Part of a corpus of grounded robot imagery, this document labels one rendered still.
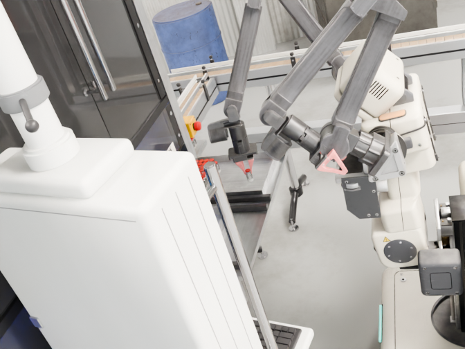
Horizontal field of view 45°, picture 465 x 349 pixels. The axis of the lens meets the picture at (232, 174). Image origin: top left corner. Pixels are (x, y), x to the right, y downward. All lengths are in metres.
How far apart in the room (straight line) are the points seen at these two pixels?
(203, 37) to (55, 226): 3.78
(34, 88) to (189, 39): 3.75
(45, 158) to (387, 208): 1.12
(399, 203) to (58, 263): 1.08
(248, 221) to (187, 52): 2.98
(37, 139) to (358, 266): 2.15
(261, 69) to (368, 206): 1.32
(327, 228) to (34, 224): 2.28
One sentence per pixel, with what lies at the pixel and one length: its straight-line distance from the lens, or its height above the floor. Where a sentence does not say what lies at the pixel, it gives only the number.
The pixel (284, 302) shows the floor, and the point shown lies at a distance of 2.83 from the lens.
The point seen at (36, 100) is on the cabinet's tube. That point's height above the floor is 1.71.
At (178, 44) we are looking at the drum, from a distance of 4.73.
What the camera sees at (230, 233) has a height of 1.31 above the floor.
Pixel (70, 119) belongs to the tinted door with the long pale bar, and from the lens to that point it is 1.66.
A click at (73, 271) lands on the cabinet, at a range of 1.14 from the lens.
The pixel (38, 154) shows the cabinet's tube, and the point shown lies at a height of 1.62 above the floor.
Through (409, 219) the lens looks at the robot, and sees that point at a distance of 1.82.
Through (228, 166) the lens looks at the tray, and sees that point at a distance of 2.23.
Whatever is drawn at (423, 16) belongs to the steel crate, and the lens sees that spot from 4.67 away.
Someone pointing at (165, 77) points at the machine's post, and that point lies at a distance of 2.19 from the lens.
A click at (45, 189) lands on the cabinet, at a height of 1.57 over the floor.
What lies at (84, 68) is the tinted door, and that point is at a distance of 1.76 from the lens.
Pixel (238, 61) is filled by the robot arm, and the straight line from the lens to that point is 1.86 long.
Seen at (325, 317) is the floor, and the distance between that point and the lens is 2.72.
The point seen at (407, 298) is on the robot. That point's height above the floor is 0.28.
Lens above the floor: 2.01
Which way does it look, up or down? 31 degrees down
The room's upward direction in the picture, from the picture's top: 18 degrees counter-clockwise
